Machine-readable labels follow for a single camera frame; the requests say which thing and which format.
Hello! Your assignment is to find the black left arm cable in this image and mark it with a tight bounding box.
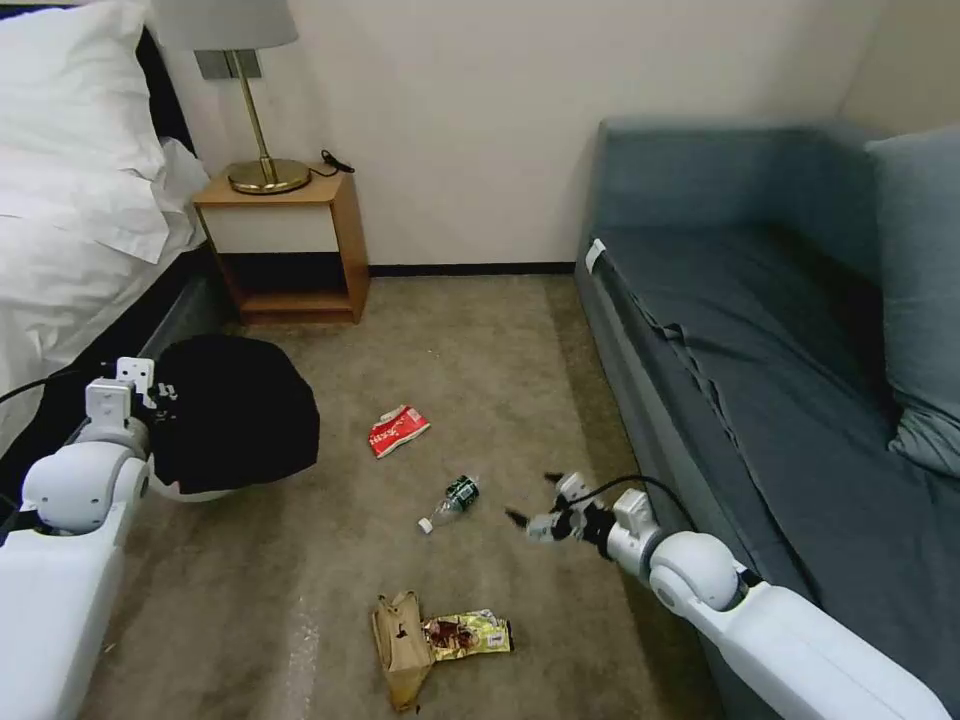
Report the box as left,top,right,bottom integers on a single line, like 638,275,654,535
0,373,103,406

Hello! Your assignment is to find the black headboard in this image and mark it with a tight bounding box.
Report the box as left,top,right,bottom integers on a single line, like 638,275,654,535
137,24,202,160

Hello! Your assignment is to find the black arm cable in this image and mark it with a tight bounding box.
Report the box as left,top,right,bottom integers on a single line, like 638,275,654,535
589,474,695,538
0,373,103,406

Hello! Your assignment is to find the brass table lamp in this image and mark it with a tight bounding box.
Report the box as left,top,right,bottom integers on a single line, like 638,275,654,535
148,0,313,196

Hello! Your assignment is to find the blue-grey sofa cushion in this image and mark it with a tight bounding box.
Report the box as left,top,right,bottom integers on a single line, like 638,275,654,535
862,125,960,479

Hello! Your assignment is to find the black lamp cord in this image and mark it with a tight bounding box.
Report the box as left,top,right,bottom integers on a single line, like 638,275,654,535
309,149,355,180

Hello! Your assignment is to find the white pillow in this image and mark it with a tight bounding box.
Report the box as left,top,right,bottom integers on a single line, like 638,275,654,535
0,0,168,264

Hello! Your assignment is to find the white bin with black bag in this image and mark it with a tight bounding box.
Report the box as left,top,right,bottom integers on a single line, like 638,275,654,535
146,335,322,505

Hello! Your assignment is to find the brown paper bag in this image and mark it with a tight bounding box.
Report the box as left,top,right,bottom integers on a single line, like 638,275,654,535
371,590,437,713

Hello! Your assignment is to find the red snack wrapper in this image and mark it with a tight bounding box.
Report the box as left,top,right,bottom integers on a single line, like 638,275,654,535
367,404,433,460

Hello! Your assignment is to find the blue-grey sofa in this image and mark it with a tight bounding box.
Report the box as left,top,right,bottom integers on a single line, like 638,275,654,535
572,116,960,720

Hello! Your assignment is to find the dark bed base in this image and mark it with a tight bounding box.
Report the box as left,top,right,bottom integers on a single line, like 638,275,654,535
0,245,230,496

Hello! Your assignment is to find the white duvet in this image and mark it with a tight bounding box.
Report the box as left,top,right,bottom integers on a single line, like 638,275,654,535
0,136,213,455

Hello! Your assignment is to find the gold snack wrapper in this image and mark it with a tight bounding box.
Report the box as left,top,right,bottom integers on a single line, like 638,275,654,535
420,608,517,664

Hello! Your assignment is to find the wooden nightstand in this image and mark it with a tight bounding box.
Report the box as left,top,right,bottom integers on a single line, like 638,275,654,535
191,171,371,326

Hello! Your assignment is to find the clear plastic bottle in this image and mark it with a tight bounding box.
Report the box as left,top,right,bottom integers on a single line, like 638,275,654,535
417,473,482,535

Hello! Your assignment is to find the grey wall switch plate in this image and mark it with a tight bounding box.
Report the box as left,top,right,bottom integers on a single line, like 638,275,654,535
195,50,265,81

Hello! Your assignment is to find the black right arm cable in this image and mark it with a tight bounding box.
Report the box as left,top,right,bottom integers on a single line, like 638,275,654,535
589,474,695,538

